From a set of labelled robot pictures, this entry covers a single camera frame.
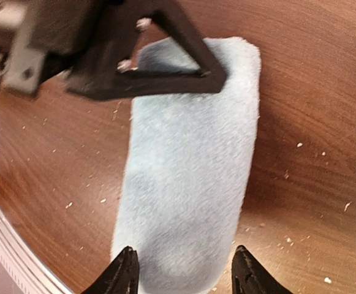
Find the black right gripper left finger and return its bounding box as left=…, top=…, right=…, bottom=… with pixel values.
left=82, top=246, right=140, bottom=294

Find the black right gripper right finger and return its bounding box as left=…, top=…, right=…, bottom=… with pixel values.
left=231, top=245, right=292, bottom=294

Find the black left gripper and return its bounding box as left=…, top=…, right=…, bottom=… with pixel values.
left=0, top=1, right=125, bottom=98

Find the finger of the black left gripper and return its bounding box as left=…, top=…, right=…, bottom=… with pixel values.
left=66, top=1, right=227, bottom=101

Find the light blue towel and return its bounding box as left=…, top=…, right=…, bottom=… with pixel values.
left=111, top=37, right=261, bottom=293

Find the front aluminium rail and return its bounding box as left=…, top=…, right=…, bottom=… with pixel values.
left=0, top=208, right=73, bottom=293

